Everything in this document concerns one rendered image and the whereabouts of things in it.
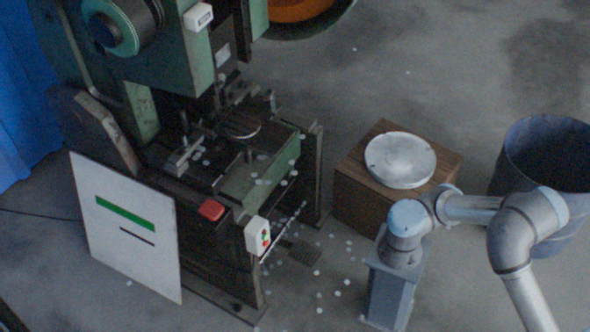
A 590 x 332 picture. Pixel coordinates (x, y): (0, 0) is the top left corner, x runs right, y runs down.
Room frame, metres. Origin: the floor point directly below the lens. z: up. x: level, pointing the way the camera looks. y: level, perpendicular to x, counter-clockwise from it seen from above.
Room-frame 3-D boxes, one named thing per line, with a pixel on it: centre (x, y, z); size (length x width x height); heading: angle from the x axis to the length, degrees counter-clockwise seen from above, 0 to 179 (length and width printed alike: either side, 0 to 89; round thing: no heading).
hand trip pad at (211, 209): (1.03, 0.23, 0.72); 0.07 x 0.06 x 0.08; 56
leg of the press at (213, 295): (1.29, 0.50, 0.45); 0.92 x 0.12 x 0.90; 56
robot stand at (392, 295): (1.03, -0.39, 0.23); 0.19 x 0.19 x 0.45; 61
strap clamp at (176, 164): (1.29, 0.33, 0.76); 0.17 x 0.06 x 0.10; 146
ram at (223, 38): (1.41, 0.20, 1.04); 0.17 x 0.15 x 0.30; 56
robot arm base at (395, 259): (1.03, -0.39, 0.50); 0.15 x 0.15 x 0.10
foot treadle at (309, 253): (1.36, 0.12, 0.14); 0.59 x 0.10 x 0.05; 56
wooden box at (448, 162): (1.52, -0.49, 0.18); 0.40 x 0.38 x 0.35; 49
